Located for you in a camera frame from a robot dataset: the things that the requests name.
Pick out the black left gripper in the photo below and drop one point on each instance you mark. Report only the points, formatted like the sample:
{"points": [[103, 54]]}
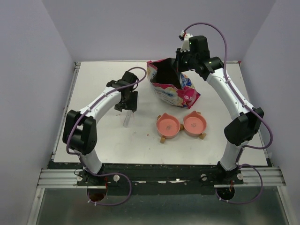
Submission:
{"points": [[131, 106]]}

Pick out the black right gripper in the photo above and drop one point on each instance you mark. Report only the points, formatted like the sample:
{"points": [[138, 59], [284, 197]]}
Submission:
{"points": [[176, 64]]}

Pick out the pet food bag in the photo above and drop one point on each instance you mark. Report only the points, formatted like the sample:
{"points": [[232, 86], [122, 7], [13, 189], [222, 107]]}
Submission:
{"points": [[171, 86]]}

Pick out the clear plastic scoop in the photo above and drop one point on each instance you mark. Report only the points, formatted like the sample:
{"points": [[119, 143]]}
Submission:
{"points": [[127, 119]]}

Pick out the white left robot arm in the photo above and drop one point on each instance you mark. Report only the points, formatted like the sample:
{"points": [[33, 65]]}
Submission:
{"points": [[80, 129]]}

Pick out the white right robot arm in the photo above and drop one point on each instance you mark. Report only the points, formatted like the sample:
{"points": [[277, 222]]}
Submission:
{"points": [[245, 118]]}

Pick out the pink left pet bowl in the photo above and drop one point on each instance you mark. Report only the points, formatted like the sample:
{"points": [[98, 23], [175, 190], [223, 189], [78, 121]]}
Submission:
{"points": [[168, 126]]}

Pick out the pink pet bowl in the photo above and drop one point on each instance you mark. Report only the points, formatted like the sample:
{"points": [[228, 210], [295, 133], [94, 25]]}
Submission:
{"points": [[168, 126], [194, 124]]}

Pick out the pink right pet bowl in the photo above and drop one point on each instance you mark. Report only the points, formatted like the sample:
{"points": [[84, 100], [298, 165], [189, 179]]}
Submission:
{"points": [[194, 124]]}

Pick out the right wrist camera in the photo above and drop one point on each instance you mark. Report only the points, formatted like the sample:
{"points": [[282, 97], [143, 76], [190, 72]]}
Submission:
{"points": [[186, 43]]}

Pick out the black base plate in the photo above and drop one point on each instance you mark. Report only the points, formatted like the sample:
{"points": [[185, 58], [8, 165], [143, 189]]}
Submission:
{"points": [[152, 179]]}

